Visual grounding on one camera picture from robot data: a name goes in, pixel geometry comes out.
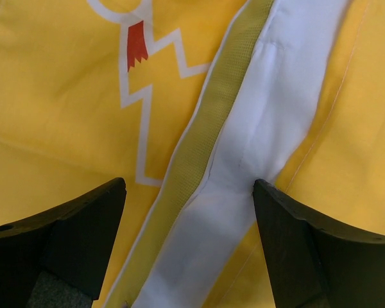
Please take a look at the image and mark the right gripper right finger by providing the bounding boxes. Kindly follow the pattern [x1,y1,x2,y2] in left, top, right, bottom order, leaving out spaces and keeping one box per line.
[253,180,385,307]

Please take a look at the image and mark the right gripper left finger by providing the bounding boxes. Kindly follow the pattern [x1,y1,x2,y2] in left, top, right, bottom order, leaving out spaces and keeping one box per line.
[0,178,126,307]

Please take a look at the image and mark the yellow pikachu pillowcase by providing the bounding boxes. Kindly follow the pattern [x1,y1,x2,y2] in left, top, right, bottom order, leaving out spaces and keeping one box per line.
[0,1,385,307]

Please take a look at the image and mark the white pillow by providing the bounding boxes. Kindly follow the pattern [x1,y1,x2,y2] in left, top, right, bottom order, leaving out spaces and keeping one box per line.
[105,1,349,307]

